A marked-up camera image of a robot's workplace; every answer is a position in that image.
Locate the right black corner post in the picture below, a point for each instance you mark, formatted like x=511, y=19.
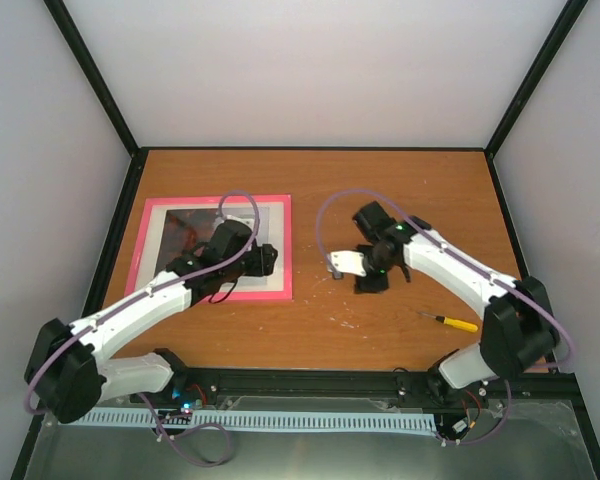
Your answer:
x=552, y=44

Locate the left black corner post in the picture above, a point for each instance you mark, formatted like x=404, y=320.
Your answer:
x=70, y=32

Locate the pink picture frame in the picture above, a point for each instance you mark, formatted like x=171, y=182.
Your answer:
x=274, y=213

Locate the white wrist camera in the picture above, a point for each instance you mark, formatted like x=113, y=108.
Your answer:
x=344, y=262
x=249, y=222

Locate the yellow handled screwdriver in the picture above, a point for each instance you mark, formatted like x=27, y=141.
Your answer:
x=458, y=324

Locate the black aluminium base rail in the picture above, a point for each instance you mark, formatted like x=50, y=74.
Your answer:
x=399, y=387

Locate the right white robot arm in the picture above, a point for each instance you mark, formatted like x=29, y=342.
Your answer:
x=515, y=333

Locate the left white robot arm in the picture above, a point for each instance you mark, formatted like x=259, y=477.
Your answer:
x=73, y=367

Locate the black corner post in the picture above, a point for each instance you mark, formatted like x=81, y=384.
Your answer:
x=552, y=44
x=70, y=32

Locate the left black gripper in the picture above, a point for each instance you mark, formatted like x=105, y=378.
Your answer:
x=263, y=262

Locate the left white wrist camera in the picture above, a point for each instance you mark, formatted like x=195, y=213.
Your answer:
x=249, y=222

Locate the dark red photo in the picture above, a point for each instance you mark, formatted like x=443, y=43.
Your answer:
x=189, y=243

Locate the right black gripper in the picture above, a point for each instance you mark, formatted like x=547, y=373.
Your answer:
x=373, y=286

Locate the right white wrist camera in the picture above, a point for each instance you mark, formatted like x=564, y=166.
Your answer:
x=344, y=262

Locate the light blue cable duct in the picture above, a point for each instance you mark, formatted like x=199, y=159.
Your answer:
x=265, y=421

